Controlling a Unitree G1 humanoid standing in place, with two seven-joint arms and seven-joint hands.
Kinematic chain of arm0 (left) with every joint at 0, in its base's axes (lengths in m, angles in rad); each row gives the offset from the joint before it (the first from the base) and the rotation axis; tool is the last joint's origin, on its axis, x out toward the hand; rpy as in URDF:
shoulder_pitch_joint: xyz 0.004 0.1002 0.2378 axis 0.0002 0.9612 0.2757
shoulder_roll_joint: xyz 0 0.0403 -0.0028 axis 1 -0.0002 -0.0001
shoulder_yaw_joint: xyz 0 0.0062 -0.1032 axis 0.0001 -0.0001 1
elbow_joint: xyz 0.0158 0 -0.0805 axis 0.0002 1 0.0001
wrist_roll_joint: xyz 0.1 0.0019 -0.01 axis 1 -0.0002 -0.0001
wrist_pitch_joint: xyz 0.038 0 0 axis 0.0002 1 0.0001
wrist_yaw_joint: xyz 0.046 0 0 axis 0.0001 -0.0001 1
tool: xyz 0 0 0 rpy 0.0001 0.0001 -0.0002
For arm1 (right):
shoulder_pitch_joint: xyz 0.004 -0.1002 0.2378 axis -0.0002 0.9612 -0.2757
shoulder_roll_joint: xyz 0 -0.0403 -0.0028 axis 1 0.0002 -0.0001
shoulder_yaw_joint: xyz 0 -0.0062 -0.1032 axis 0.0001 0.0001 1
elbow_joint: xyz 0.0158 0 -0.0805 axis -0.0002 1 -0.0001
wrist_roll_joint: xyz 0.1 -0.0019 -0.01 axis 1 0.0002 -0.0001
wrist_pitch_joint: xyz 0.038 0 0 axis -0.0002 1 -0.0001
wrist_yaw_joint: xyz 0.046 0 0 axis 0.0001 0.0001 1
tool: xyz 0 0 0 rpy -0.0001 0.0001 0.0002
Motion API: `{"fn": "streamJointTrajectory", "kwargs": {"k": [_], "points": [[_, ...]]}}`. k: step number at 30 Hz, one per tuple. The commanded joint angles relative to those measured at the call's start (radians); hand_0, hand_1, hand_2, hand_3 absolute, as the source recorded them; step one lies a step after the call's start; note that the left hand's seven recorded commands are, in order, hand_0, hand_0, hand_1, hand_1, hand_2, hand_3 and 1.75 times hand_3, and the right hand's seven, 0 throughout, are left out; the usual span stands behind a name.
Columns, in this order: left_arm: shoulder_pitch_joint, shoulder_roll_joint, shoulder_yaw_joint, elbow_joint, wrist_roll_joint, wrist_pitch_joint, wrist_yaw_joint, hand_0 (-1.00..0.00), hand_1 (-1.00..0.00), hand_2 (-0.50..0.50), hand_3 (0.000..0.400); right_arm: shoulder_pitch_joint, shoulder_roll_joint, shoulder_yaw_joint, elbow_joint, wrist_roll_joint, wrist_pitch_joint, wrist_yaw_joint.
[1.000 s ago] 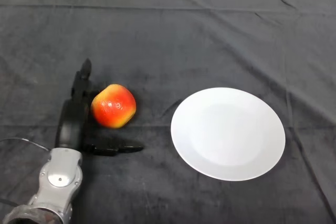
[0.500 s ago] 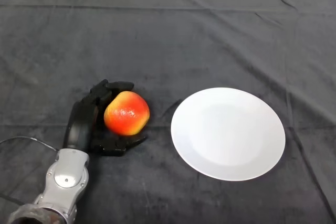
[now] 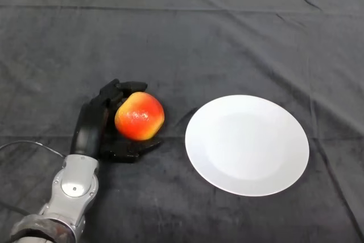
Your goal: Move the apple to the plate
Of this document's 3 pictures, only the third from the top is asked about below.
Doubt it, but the black cloth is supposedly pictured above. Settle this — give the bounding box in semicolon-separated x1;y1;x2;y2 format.
0;0;364;243

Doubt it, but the round white plate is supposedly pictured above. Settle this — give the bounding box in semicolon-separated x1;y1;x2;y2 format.
184;94;310;197

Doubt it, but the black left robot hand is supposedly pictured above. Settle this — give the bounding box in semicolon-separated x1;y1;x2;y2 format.
69;79;163;164

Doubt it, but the thin black cable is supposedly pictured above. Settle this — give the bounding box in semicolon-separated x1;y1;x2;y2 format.
0;139;66;158

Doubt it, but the red and yellow apple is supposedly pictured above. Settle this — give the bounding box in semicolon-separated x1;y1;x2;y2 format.
114;91;166;142

